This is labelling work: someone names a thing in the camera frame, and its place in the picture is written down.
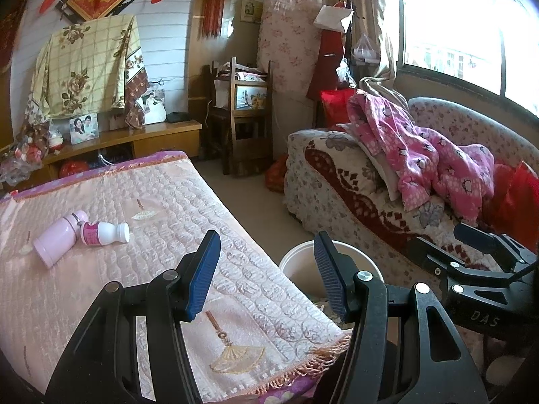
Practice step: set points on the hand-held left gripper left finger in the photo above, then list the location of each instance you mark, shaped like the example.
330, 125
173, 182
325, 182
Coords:
202, 277

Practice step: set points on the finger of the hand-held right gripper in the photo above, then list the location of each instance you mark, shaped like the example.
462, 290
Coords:
433, 261
476, 235

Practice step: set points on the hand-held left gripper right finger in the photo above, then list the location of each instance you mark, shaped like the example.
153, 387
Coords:
332, 277

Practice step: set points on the white plastic bucket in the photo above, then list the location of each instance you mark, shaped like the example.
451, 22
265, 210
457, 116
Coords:
303, 269

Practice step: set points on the red satin pillow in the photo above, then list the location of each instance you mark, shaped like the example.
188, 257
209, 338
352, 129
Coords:
518, 193
334, 107

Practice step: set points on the floral covered sofa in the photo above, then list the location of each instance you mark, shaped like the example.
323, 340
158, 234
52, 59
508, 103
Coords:
337, 202

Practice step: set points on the white bottle with pink label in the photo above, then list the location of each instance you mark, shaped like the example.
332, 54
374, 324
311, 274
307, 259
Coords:
105, 232

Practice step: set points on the white pillow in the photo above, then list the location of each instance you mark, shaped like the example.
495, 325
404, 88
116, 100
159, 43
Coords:
379, 168

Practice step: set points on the pink floral blanket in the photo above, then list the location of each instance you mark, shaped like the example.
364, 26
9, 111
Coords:
404, 147

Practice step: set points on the red bag on floor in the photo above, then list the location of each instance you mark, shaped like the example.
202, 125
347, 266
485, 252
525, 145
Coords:
276, 174

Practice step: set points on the pink quilted table cover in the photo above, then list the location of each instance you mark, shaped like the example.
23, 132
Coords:
286, 393

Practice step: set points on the dark wooden chair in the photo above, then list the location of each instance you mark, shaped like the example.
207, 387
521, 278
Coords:
252, 151

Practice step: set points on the wooden low cabinet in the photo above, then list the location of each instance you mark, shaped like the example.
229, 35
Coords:
168, 134

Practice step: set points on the pink thermos bottle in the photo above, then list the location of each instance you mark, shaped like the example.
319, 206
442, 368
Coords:
57, 240

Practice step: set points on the small black device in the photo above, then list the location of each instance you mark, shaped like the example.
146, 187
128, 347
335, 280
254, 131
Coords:
178, 116

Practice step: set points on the red round item in cabinet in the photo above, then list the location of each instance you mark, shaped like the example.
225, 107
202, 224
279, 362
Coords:
73, 169

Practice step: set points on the wedding photo print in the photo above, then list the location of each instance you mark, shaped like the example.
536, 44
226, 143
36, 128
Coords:
153, 109

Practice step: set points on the white bag on chair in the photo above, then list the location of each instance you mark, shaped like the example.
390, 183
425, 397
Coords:
223, 92

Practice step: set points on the framed picture on chair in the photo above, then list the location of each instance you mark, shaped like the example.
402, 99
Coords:
250, 96

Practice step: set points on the small red white ornament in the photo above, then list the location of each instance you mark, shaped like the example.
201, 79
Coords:
56, 142

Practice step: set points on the black scissors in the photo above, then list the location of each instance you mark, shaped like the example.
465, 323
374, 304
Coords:
156, 82

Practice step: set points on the red hanging garment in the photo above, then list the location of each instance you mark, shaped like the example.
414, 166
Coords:
328, 67

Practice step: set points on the clear plastic bag of items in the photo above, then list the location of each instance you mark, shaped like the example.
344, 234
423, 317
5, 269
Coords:
21, 164

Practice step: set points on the hanging clear plastic bag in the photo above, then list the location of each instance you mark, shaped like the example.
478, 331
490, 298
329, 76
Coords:
365, 50

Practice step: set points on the large window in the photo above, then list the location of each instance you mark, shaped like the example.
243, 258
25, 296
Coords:
454, 21

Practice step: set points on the wooden coat rack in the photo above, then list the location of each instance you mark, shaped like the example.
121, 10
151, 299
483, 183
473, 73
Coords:
350, 50

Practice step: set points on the beige window curtain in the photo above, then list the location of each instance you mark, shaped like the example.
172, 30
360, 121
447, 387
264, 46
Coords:
379, 17

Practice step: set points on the floral covered air conditioner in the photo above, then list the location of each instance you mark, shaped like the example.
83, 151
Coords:
290, 38

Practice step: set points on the yellow floral checked cloth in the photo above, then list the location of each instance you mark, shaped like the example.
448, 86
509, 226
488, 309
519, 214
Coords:
84, 63

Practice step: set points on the red chinese knot tassel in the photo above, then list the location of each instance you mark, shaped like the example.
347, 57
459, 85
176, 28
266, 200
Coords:
212, 8

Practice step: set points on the couple photo frame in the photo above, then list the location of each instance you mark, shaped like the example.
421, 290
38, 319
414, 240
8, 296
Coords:
84, 128

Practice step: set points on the small framed wall picture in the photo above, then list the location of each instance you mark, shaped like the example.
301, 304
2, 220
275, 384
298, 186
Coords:
252, 10

